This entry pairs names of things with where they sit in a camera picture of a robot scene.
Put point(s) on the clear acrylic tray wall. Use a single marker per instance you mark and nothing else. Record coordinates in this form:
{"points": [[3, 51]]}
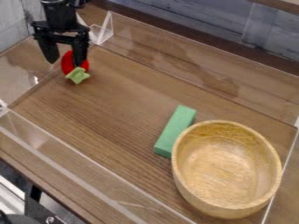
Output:
{"points": [[99, 196]]}

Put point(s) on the green rectangular block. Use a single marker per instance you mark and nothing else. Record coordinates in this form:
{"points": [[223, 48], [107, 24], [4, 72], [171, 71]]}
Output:
{"points": [[179, 122]]}

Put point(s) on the wooden bowl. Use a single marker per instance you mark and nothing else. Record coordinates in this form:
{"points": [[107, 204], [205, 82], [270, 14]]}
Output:
{"points": [[225, 168]]}

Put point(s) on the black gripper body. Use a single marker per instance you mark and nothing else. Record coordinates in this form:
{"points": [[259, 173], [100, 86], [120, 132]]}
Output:
{"points": [[64, 36]]}

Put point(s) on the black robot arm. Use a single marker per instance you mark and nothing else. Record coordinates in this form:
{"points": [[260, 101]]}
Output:
{"points": [[60, 13]]}

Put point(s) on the black table leg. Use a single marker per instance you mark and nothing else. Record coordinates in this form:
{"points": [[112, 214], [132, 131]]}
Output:
{"points": [[36, 193]]}

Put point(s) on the red plush fruit green leaf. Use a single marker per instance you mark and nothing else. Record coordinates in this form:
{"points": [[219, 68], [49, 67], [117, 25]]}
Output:
{"points": [[73, 73]]}

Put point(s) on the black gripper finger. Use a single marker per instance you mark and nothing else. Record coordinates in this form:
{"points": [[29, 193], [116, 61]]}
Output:
{"points": [[80, 51], [49, 49]]}

